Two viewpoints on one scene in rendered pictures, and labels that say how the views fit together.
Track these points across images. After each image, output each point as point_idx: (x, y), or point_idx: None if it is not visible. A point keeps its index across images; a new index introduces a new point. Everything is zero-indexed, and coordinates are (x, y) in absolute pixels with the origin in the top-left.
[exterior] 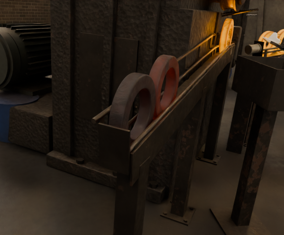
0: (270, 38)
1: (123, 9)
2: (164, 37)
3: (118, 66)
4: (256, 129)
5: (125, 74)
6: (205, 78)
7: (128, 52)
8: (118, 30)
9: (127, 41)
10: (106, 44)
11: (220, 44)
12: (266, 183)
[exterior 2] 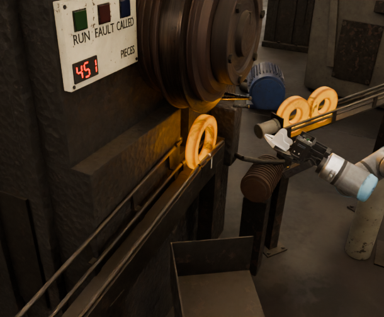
0: (274, 139)
1: None
2: (60, 202)
3: (10, 227)
4: None
5: (21, 239)
6: (112, 290)
7: (17, 212)
8: None
9: (12, 198)
10: None
11: (187, 162)
12: None
